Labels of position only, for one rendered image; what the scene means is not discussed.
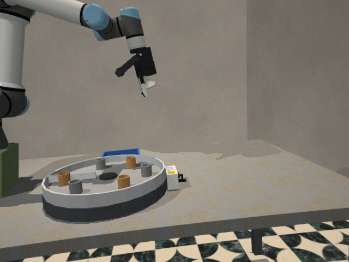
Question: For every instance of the grey metal sleeve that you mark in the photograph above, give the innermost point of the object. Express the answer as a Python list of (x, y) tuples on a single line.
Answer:
[(100, 163), (75, 186), (146, 170)]

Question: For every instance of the blue plastic crate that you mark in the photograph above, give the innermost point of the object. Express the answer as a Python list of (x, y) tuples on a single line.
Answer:
[(135, 151)]

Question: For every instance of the bronze bushing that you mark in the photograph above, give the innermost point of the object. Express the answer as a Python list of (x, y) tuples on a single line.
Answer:
[(131, 162), (123, 181), (63, 178)]

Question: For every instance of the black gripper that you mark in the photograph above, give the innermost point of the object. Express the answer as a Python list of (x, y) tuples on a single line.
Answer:
[(144, 69)]

